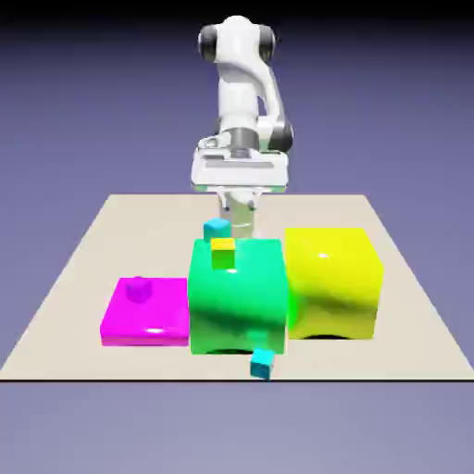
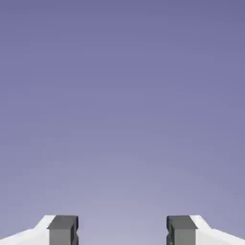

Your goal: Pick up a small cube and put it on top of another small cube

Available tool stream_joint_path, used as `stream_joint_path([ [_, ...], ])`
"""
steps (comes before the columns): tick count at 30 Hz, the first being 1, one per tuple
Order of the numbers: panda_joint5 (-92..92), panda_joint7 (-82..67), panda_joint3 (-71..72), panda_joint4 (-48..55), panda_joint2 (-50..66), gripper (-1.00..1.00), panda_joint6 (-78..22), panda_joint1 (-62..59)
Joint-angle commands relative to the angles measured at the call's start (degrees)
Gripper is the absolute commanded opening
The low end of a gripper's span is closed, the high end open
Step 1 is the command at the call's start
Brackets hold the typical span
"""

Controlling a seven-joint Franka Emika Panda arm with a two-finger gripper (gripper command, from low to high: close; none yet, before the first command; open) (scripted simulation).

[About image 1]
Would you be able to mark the large yellow box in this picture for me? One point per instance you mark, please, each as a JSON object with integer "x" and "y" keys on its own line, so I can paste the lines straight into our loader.
{"x": 333, "y": 285}

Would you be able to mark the large green box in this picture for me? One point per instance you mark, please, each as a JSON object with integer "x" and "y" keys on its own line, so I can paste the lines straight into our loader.
{"x": 237, "y": 303}

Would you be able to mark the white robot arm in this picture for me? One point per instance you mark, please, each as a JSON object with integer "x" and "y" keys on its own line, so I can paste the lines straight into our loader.
{"x": 237, "y": 92}

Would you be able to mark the small yellow cube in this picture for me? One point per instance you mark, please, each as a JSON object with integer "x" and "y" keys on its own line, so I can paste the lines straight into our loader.
{"x": 223, "y": 253}

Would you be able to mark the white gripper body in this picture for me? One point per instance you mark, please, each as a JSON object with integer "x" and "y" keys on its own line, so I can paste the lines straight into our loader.
{"x": 240, "y": 174}

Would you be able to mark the small purple cube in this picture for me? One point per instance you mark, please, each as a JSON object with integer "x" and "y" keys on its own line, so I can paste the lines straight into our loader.
{"x": 138, "y": 289}

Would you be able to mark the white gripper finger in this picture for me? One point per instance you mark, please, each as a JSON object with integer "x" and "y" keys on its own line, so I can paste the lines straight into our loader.
{"x": 251, "y": 202}
{"x": 224, "y": 202}

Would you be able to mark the small cyan cube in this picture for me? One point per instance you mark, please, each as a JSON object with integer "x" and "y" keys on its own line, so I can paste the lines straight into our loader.
{"x": 216, "y": 227}
{"x": 262, "y": 364}

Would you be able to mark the large magenta box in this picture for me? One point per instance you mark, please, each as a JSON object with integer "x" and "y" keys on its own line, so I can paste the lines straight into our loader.
{"x": 148, "y": 314}

